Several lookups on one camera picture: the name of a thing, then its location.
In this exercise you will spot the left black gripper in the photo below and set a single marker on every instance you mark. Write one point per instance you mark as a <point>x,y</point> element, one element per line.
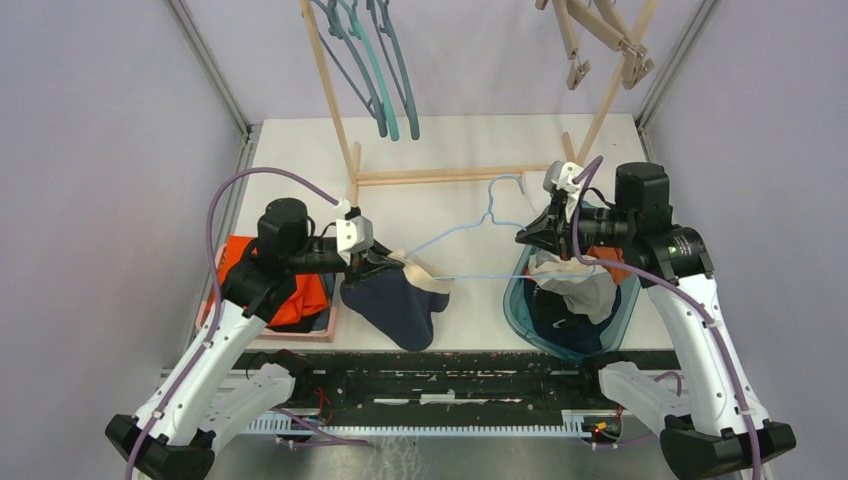
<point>376,255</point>

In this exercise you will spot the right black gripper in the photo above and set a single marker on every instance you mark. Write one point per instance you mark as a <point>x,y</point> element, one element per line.
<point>552,231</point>

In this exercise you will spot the navy cream-band underwear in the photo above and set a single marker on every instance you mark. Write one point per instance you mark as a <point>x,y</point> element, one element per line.
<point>400,303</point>

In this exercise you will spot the light blue hanger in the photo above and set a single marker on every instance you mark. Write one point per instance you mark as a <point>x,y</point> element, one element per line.
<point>488,216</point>

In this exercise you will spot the brown orange underwear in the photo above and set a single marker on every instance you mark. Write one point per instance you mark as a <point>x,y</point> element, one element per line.
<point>613,255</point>

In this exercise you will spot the grey underwear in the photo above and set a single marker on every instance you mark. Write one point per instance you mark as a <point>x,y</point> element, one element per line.
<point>585,289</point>

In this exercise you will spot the teal clip hanger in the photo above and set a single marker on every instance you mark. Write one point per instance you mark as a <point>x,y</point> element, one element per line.
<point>389,43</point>
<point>384,98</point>
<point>339,28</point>

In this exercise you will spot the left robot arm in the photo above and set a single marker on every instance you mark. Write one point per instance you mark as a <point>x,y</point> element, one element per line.
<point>178,432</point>

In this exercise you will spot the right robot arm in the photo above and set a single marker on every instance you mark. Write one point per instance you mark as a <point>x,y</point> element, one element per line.
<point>721,427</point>

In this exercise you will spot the white cloth on table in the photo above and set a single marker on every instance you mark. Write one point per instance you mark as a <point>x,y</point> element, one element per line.
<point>537,197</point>

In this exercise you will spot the wooden clothes rack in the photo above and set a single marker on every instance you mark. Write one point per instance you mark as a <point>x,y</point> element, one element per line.
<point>351,152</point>

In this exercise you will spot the teal plastic tub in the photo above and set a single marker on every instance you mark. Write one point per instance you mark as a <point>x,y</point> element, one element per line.
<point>520,291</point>

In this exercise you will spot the orange garment in basket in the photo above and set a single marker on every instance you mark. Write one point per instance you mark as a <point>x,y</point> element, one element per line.
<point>306,311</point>

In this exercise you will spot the pink laundry basket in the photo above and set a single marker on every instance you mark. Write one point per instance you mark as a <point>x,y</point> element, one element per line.
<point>323,336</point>

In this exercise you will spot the wooden clip hangers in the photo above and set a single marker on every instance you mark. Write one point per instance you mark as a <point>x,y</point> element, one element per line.
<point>603,21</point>

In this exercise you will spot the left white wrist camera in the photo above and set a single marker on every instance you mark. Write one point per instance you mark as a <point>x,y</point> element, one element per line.
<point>354,232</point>

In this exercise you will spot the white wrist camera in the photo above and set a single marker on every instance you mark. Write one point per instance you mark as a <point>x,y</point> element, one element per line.
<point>354,232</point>
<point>564,181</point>

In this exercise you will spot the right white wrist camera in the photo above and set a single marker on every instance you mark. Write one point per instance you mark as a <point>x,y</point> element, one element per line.
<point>564,181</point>

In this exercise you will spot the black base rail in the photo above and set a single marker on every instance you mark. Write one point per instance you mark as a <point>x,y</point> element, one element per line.
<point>447,389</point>

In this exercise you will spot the white cable duct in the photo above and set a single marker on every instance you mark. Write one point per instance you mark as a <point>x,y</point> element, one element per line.
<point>571,426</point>

